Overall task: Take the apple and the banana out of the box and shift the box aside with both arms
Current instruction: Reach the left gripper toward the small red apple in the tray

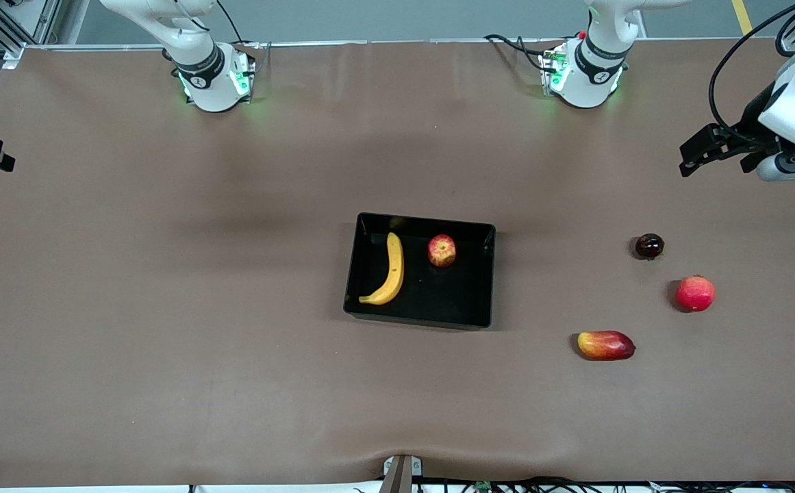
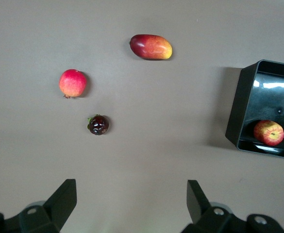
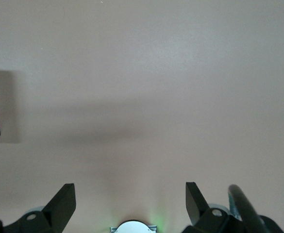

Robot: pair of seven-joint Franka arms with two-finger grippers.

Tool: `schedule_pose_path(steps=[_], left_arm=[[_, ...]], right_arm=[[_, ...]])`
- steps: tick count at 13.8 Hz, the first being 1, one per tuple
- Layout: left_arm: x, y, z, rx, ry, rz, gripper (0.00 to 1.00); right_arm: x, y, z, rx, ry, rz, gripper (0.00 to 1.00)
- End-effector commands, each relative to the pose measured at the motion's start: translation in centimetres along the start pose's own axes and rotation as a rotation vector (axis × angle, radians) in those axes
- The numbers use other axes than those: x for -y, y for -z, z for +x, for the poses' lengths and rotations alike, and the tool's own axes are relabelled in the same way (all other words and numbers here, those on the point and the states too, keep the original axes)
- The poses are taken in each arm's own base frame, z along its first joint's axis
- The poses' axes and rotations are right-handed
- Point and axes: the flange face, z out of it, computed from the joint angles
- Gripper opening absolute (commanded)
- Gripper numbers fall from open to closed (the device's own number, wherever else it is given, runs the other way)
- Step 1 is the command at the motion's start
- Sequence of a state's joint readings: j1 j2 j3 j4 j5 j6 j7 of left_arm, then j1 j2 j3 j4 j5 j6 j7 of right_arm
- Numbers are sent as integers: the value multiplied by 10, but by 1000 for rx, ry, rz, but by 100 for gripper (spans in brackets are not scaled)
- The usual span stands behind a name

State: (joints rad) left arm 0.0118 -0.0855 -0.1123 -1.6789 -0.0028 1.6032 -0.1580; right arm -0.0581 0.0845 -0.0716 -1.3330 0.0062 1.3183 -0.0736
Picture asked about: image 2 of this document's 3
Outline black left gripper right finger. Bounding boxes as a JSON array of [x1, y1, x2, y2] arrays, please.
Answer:
[[180, 179, 284, 233]]

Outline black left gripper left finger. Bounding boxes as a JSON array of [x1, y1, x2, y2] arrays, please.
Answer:
[[0, 179, 78, 233]]

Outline red yellow striped apple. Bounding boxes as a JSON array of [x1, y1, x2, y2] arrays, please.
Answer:
[[253, 119, 284, 147]]

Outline black plastic box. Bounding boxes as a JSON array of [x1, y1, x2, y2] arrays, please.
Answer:
[[225, 59, 284, 161]]

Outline dark purple mangosteen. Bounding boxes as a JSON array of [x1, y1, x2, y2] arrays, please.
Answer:
[[86, 114, 110, 136]]

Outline red yellow mango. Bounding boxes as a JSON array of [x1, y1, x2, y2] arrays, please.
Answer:
[[129, 33, 173, 61]]

